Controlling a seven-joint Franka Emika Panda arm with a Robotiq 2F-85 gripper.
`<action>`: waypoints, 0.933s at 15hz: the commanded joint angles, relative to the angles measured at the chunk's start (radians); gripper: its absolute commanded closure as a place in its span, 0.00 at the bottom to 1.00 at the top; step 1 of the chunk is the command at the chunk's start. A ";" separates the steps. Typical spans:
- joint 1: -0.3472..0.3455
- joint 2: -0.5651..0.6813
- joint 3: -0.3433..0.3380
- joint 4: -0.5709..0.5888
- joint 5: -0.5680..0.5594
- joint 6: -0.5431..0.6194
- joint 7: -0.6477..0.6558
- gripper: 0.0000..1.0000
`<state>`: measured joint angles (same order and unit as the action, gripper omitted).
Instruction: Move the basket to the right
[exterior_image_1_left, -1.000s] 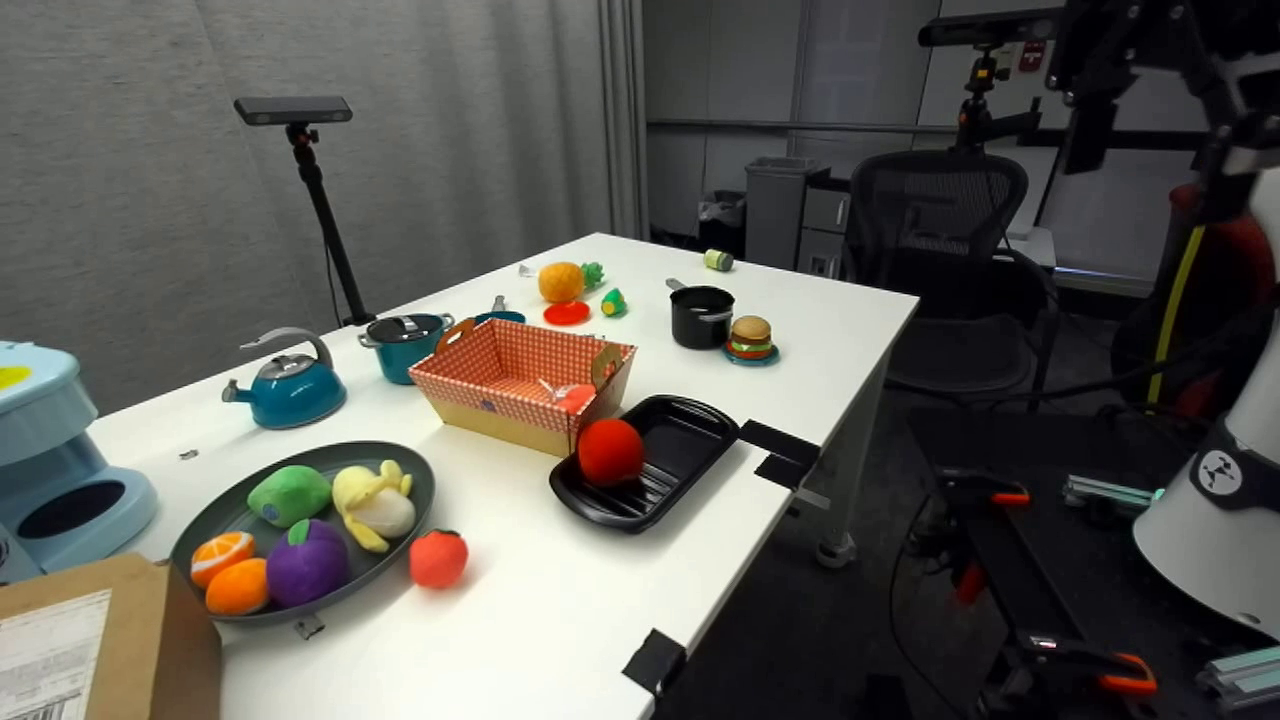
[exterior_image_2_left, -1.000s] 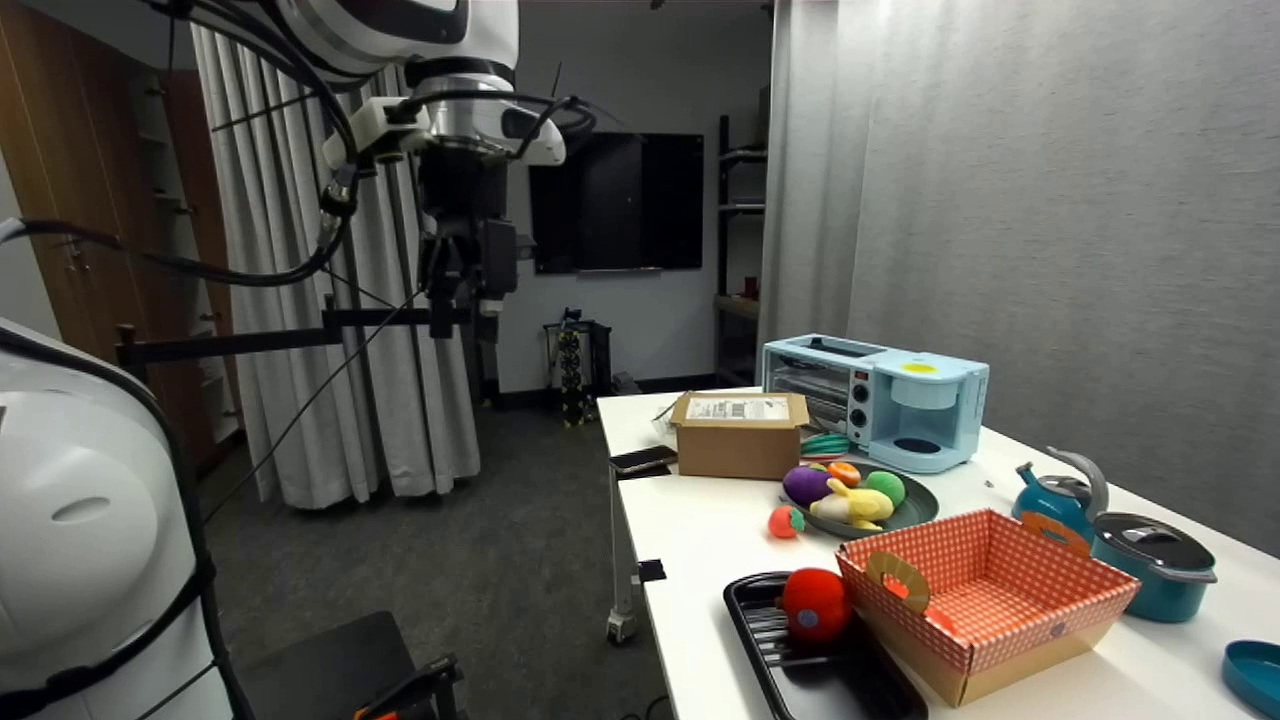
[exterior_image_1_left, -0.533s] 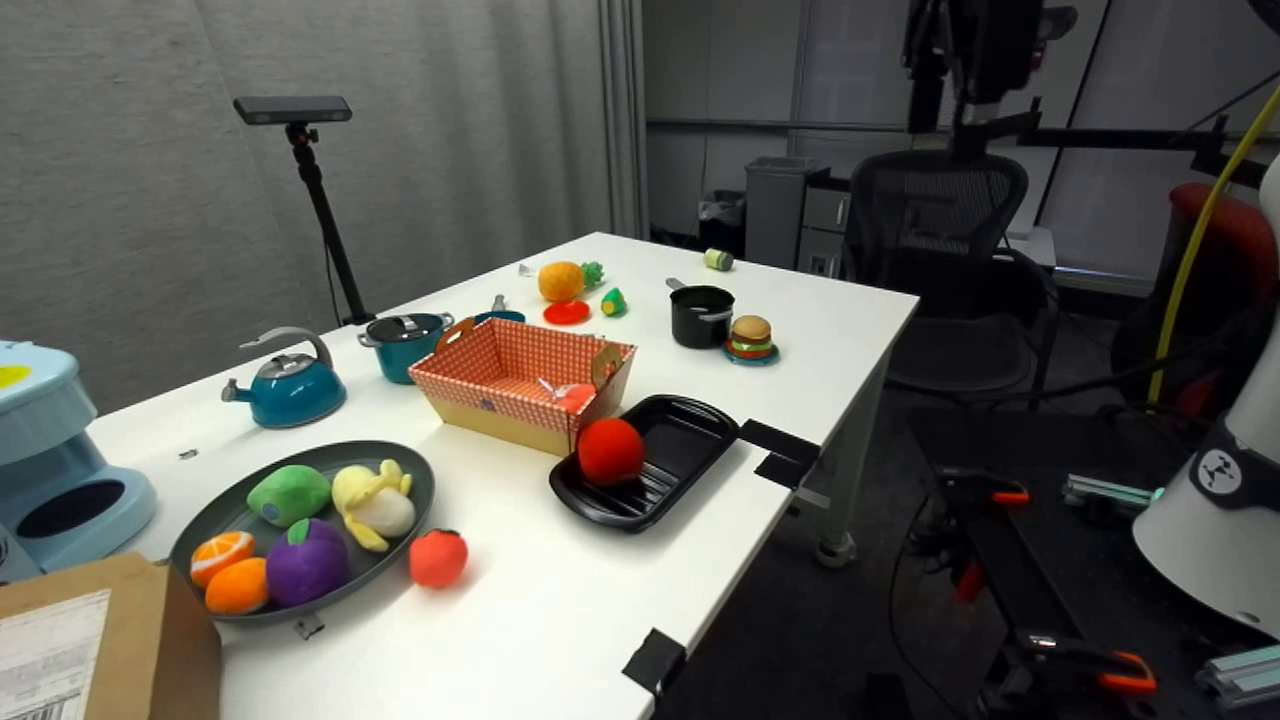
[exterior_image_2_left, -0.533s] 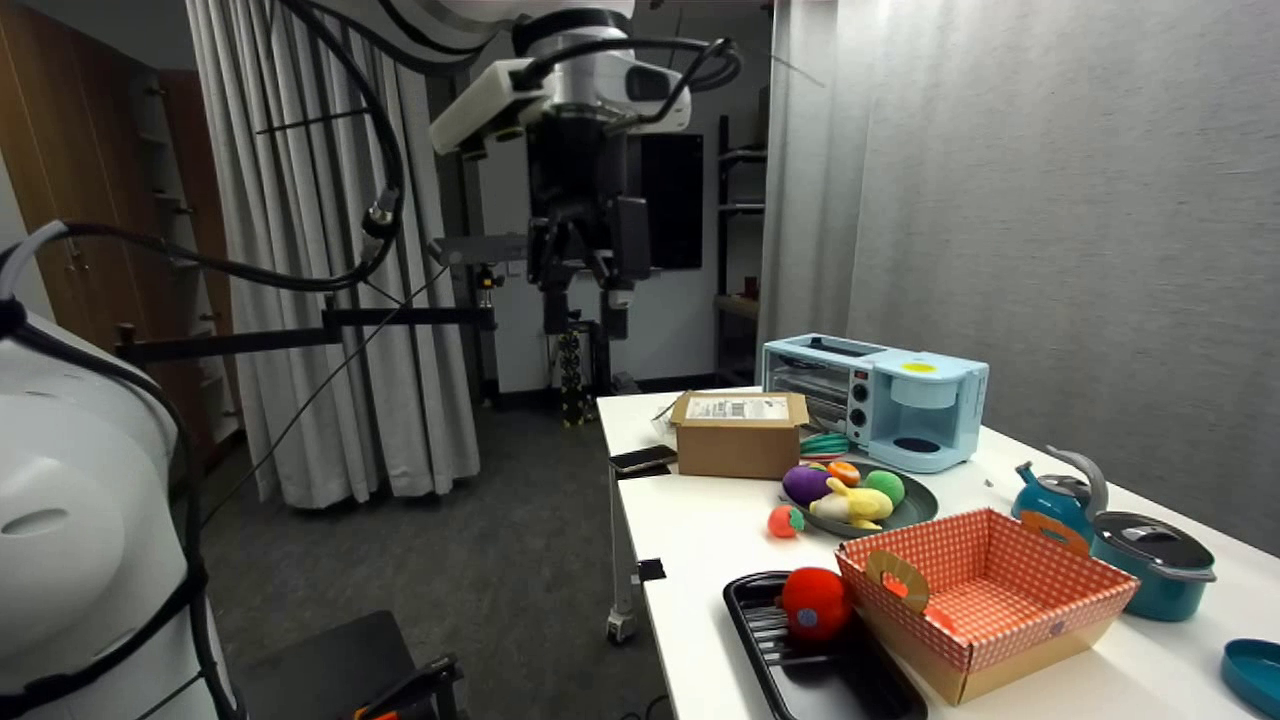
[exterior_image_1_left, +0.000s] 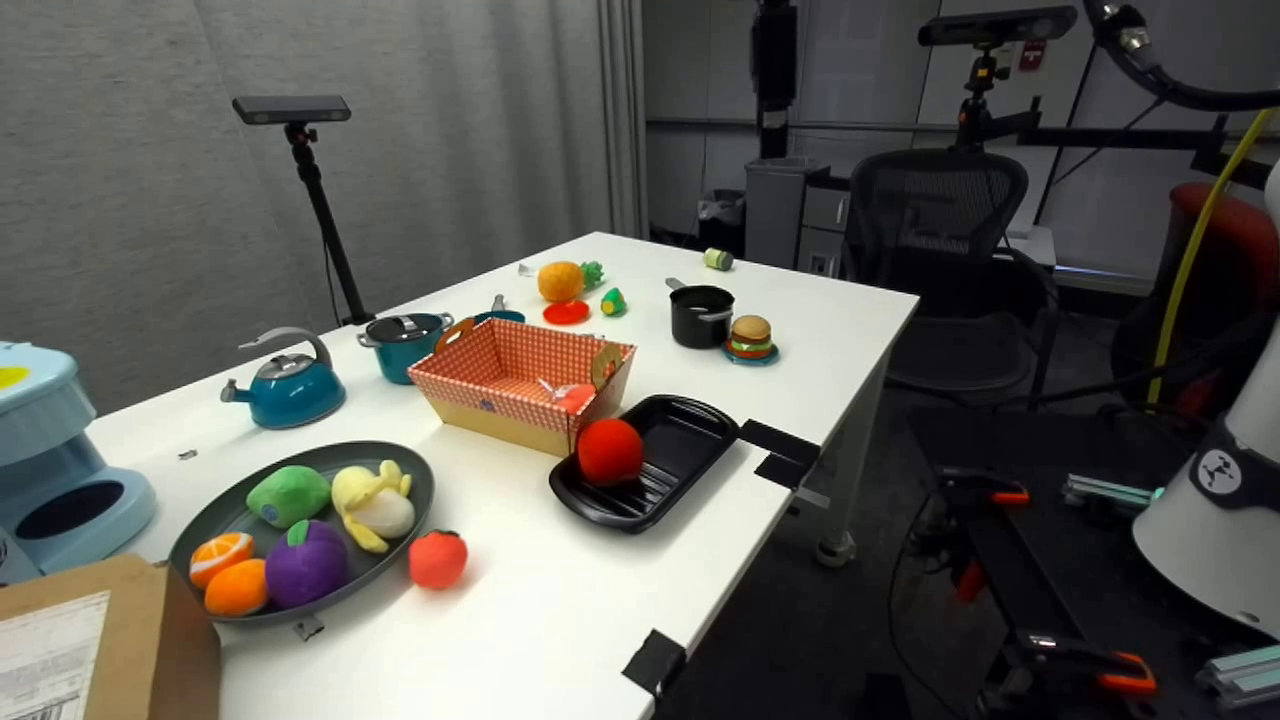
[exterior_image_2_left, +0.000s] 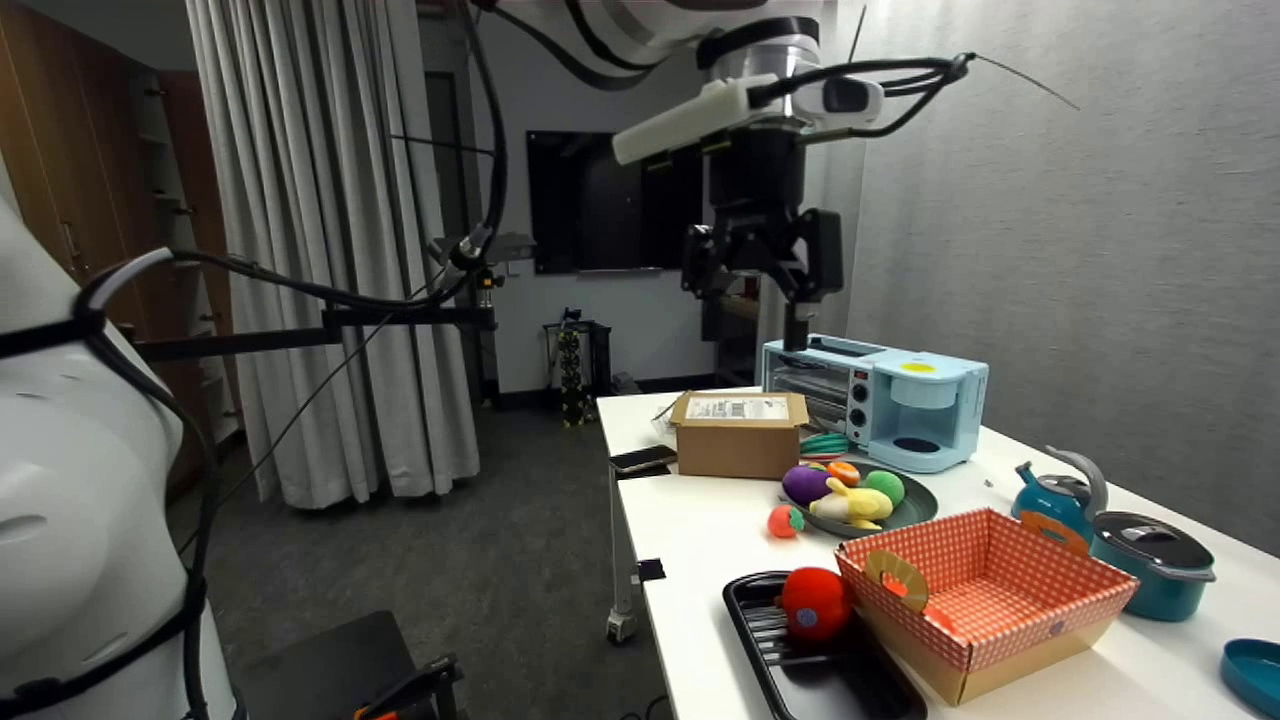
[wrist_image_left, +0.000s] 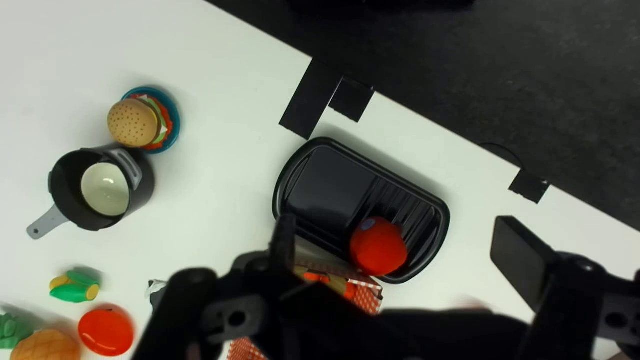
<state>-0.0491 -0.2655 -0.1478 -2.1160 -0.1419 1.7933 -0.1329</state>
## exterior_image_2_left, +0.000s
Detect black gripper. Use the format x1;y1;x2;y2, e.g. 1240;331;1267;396
681;125;848;358

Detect orange checked paper basket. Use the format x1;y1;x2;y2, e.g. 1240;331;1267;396
830;504;1143;709

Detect brown cardboard box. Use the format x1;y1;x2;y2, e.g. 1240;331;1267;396
664;388;813;480

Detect light blue toy toaster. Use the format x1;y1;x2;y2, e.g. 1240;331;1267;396
755;328;991;480

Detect green toy utensil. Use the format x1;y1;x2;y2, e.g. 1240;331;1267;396
795;427;861;459

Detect purple plush fruit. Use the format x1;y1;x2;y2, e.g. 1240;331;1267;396
780;459;834;512

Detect white plush vegetable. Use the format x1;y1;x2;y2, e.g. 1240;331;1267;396
805;491;856;530

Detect red-orange plush tomato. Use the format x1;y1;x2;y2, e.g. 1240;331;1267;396
762;501;807;546

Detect green plush vegetable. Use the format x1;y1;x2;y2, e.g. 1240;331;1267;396
861;469;910;512

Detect yellow plush banana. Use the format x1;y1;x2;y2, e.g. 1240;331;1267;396
843;483;900;530

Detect dark green plate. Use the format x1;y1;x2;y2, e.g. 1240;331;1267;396
795;458;944;546

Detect grey curtain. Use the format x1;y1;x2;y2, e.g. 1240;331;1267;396
755;0;1280;556

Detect red plush ball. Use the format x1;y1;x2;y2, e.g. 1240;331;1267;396
774;565;856;647

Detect teal toy kettle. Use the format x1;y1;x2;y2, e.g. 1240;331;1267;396
1007;440;1112;546

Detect black plastic tray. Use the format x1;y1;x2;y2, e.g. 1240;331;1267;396
720;569;932;720

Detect teal toy pot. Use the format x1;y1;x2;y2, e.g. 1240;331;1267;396
1087;509;1218;624

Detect black metal boom bar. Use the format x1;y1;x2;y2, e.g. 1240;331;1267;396
112;300;499;381

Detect orange black clamp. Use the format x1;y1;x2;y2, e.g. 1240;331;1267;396
348;651;464;720

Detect black floor case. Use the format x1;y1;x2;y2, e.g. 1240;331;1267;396
238;608;464;720

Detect small blue toy pot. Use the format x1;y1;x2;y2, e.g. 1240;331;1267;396
1218;635;1280;720

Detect brown wooden door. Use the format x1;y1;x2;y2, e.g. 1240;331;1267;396
0;0;237;452

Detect black wall monitor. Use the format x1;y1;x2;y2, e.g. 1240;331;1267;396
523;130;712;282

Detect black cable bundle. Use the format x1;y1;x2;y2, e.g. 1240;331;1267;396
71;0;511;331

